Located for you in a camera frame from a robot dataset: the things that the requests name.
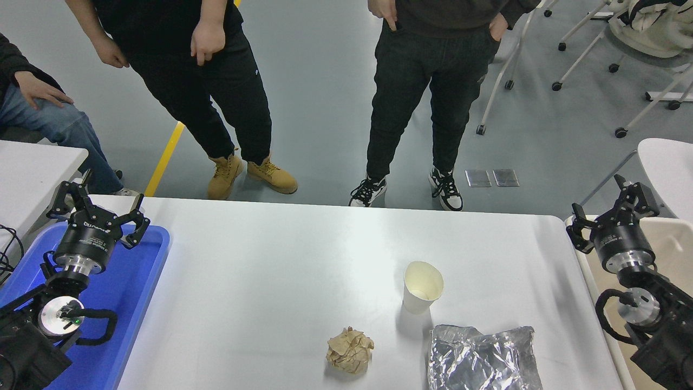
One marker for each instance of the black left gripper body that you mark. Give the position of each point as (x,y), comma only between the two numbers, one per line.
(86,241)

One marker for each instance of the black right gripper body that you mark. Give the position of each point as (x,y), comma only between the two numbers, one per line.
(622,241)

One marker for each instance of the white paper cup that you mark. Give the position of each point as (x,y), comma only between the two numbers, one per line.
(418,298)

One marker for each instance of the person's right forearm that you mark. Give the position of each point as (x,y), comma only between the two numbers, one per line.
(84,19)

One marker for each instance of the person's left forearm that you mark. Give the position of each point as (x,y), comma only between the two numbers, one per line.
(212,11)

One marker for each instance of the person's hand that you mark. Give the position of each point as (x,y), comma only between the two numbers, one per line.
(39,89)

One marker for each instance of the person's right hand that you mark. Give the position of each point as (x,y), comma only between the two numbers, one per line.
(112,54)
(385,10)

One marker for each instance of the person's left hand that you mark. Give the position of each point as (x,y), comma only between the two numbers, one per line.
(207,40)
(498,27)

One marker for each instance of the white rounded side table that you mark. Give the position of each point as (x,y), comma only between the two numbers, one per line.
(668,168)

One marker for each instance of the large pale bin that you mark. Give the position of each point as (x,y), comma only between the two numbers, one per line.
(671,244)

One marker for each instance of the blue plastic tray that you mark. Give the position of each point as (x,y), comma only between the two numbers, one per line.
(130,292)

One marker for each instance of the person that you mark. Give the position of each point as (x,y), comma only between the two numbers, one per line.
(206,97)
(54,124)
(411,81)

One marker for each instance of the metal floor outlet plate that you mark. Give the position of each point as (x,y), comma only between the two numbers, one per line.
(478,178)
(505,177)

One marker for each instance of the white wheeled chair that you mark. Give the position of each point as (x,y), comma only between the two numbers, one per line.
(556,86)
(562,47)

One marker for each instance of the cream jacket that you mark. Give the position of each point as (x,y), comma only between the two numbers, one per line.
(660,27)

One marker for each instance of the crumpled tan paper ball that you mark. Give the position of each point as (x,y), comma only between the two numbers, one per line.
(350,352)

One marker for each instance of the white wheeled table frame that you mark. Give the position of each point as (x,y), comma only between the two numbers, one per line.
(621,132)

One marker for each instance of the white wheeled chair frame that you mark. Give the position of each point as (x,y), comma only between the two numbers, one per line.
(480,130)

